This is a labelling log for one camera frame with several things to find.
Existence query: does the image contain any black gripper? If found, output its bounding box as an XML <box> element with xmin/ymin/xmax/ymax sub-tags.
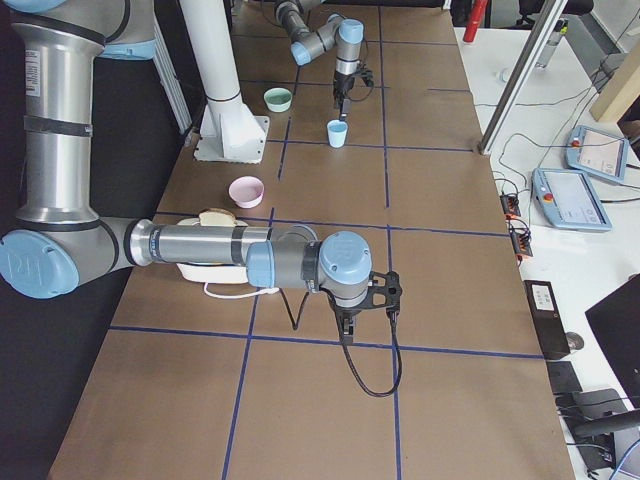
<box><xmin>333</xmin><ymin>69</ymin><xmax>374</xmax><ymax>120</ymax></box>
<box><xmin>327</xmin><ymin>271</ymin><xmax>403</xmax><ymax>344</ymax></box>

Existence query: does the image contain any light blue cup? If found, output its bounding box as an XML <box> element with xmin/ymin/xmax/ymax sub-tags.
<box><xmin>326</xmin><ymin>119</ymin><xmax>348</xmax><ymax>148</ymax></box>

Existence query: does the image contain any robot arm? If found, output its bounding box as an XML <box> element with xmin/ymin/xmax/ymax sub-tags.
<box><xmin>1</xmin><ymin>6</ymin><xmax>185</xmax><ymax>351</ymax></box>
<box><xmin>273</xmin><ymin>1</ymin><xmax>374</xmax><ymax>121</ymax></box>

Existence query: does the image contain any green bowl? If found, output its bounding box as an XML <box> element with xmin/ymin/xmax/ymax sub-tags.
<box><xmin>263</xmin><ymin>87</ymin><xmax>293</xmax><ymax>113</ymax></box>

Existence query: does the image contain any pink bowl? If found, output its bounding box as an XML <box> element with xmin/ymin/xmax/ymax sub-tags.
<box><xmin>228</xmin><ymin>176</ymin><xmax>265</xmax><ymax>209</ymax></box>

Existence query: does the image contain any cream toaster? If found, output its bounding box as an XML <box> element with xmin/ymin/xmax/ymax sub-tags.
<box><xmin>177</xmin><ymin>217</ymin><xmax>248</xmax><ymax>284</ymax></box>

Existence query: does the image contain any red cylinder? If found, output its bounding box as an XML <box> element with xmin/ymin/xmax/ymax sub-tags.
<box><xmin>463</xmin><ymin>0</ymin><xmax>489</xmax><ymax>44</ymax></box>

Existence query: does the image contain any toast slice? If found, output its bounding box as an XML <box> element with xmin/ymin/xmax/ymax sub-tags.
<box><xmin>198</xmin><ymin>208</ymin><xmax>237</xmax><ymax>227</ymax></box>

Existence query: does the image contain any orange connector block near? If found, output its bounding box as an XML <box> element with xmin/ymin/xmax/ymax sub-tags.
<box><xmin>509</xmin><ymin>227</ymin><xmax>533</xmax><ymax>260</ymax></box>

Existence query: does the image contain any orange connector block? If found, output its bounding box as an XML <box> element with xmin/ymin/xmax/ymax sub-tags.
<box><xmin>500</xmin><ymin>193</ymin><xmax>521</xmax><ymax>219</ymax></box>
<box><xmin>509</xmin><ymin>227</ymin><xmax>533</xmax><ymax>260</ymax></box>

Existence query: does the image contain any orange connector block far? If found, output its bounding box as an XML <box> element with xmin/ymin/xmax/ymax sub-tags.
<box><xmin>500</xmin><ymin>193</ymin><xmax>521</xmax><ymax>219</ymax></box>

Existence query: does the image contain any black box device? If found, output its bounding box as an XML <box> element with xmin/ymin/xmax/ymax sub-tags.
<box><xmin>523</xmin><ymin>280</ymin><xmax>570</xmax><ymax>360</ymax></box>

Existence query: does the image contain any teach pendant near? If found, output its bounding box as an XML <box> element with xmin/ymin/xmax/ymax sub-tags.
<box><xmin>532</xmin><ymin>168</ymin><xmax>612</xmax><ymax>232</ymax></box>

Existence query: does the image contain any teach pendant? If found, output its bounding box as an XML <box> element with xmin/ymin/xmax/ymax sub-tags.
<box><xmin>565</xmin><ymin>125</ymin><xmax>630</xmax><ymax>184</ymax></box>
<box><xmin>532</xmin><ymin>168</ymin><xmax>612</xmax><ymax>232</ymax></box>

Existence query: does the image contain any teach pendant far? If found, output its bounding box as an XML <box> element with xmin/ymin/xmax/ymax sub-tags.
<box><xmin>565</xmin><ymin>125</ymin><xmax>630</xmax><ymax>184</ymax></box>

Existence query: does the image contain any white toaster power cord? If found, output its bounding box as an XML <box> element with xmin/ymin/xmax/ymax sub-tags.
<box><xmin>202</xmin><ymin>281</ymin><xmax>280</xmax><ymax>300</ymax></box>

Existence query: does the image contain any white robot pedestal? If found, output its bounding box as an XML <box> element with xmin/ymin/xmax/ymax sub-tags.
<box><xmin>180</xmin><ymin>0</ymin><xmax>270</xmax><ymax>164</ymax></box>

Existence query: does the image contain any aluminium frame post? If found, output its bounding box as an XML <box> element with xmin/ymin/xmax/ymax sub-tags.
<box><xmin>478</xmin><ymin>0</ymin><xmax>568</xmax><ymax>155</ymax></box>

